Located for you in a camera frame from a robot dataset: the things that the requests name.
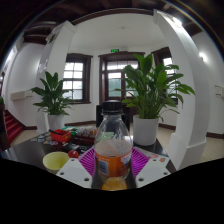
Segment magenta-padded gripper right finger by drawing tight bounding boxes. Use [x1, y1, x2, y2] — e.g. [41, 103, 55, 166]
[128, 147, 172, 189]

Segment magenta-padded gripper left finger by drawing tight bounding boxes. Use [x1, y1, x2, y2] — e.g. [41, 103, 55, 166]
[55, 147, 100, 190]

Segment orange drink bottle black cap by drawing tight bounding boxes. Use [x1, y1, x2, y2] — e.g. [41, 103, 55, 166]
[93, 99, 134, 192]

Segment white printed leaflet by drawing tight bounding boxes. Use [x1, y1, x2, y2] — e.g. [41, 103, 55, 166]
[146, 152, 169, 164]

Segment small red ball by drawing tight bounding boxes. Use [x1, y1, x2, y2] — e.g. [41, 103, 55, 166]
[67, 149, 80, 159]

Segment pale yellow mug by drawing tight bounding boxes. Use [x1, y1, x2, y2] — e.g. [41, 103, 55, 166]
[42, 151, 71, 175]

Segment black flat device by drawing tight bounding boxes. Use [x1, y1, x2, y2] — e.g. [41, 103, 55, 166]
[62, 142, 81, 152]

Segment brown snack box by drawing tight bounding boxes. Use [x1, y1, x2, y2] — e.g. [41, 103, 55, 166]
[73, 125, 98, 146]

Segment red box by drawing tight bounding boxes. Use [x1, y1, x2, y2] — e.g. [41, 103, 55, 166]
[48, 128, 73, 144]

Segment black chair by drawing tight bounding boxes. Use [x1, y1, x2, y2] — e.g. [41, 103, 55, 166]
[95, 103, 132, 129]

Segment red carpeted stairs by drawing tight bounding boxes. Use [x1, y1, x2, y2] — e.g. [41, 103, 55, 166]
[3, 109, 24, 144]

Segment green plant in white pot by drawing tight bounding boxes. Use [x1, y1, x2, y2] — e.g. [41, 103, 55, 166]
[30, 70, 76, 132]
[115, 53, 196, 147]

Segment dark framed window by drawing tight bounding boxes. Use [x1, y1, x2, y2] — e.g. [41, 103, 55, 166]
[151, 46, 179, 101]
[62, 53, 93, 104]

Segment dark wooden double door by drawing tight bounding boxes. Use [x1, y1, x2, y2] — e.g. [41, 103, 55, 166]
[98, 50, 146, 104]

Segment white wall radiator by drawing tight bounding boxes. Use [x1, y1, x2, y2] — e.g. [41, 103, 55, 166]
[214, 84, 224, 99]
[9, 89, 34, 102]

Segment white wall lamp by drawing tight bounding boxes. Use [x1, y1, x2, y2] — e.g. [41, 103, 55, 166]
[198, 51, 208, 63]

